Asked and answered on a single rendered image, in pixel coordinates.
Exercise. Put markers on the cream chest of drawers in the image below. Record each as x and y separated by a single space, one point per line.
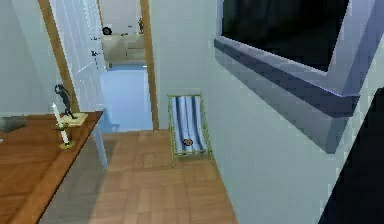
125 48

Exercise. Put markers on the black round object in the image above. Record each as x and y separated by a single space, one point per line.
106 30

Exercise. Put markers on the white candle on brass holder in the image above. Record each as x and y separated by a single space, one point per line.
61 126

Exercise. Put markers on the small brown round object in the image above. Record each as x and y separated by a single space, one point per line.
188 142

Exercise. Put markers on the blue striped folding chair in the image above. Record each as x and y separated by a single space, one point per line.
187 123

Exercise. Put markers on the white room door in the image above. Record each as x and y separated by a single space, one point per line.
80 60

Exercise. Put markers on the black figurine on cream base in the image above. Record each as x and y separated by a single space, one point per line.
65 100

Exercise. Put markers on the dark small statuette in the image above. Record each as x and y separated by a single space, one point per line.
141 25

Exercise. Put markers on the brown wooden table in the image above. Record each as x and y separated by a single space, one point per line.
30 160

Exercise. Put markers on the grey flat object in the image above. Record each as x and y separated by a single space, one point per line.
11 122

